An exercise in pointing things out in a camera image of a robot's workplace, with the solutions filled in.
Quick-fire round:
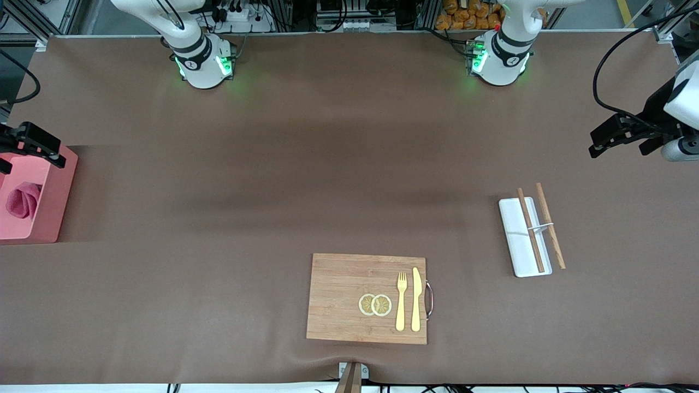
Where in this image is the pink and grey cloth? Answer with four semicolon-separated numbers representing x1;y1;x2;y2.
5;181;43;219

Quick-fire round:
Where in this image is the pink plastic bin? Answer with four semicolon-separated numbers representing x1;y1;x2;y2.
0;143;79;245

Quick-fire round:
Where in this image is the brown wooden chopstick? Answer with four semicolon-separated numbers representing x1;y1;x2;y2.
517;188;546;273
535;182;567;270

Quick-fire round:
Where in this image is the white rectangular tray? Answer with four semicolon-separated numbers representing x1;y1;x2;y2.
498;196;553;278

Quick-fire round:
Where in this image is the brown table cover mat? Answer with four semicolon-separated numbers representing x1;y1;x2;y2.
0;30;699;386

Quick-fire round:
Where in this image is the orange snack bags pile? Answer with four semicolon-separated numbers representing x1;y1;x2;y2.
435;0;548;31

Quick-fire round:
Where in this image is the white power strip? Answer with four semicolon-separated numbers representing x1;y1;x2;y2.
217;4;272;33

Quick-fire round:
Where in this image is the yellow knife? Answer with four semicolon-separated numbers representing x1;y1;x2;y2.
411;267;423;332

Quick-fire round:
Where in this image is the yellow fork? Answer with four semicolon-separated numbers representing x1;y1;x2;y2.
395;272;408;332

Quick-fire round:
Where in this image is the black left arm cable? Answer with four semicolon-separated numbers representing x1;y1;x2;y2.
592;5;699;132

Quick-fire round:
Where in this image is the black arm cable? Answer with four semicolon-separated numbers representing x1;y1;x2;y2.
592;5;699;132
0;49;42;105

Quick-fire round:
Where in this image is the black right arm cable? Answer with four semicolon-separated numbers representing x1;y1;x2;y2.
0;49;42;105

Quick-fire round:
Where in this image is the aluminium frame rail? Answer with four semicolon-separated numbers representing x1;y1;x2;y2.
623;0;699;44
0;0;82;51

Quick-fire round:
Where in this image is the metal bracket with wooden post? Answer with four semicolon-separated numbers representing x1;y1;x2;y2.
334;361;370;393

